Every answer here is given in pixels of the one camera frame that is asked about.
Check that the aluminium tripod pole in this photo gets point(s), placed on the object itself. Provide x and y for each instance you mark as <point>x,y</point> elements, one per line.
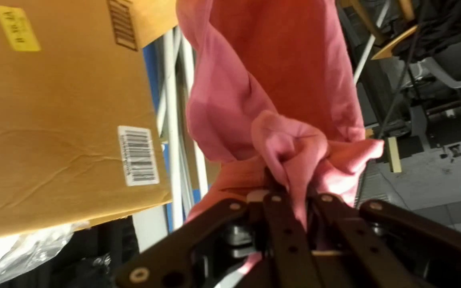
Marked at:
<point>187,163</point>

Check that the cardboard box on table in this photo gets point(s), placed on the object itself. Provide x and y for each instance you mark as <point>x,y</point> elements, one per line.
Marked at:
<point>79,139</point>

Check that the white plastic bag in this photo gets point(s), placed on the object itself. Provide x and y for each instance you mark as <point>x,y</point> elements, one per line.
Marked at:
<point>22,254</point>

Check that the pink cloth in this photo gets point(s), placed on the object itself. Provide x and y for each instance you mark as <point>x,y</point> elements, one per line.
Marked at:
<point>275,100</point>

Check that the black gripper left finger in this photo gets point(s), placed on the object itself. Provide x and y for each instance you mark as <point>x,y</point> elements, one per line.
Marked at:
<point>288,243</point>

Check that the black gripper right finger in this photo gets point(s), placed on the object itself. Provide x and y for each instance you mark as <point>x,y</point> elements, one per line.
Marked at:
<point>348,252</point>

